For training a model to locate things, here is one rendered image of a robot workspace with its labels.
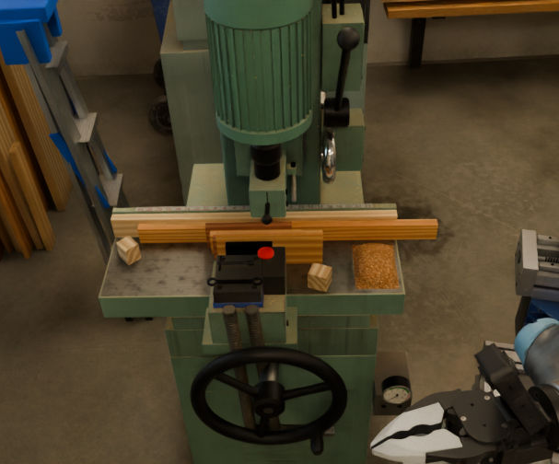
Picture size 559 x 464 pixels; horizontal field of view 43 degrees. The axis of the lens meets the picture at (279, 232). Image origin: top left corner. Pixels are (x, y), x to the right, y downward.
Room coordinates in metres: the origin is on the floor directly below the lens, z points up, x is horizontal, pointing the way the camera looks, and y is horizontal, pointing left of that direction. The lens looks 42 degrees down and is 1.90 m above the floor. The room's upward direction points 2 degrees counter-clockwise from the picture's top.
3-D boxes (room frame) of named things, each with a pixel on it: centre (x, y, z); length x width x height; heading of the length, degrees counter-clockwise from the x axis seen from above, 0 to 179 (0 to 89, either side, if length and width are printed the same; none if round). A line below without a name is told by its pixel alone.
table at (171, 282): (0.99, 0.06, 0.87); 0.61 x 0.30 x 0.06; 88
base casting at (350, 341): (1.22, 0.01, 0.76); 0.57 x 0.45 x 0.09; 178
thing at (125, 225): (1.12, 0.05, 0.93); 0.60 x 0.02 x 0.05; 88
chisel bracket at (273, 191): (1.12, 0.01, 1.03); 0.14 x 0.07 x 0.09; 178
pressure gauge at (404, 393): (0.88, -0.23, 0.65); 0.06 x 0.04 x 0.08; 88
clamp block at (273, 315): (0.91, 0.06, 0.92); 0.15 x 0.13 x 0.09; 88
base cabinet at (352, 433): (1.22, 0.01, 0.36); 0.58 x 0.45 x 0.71; 178
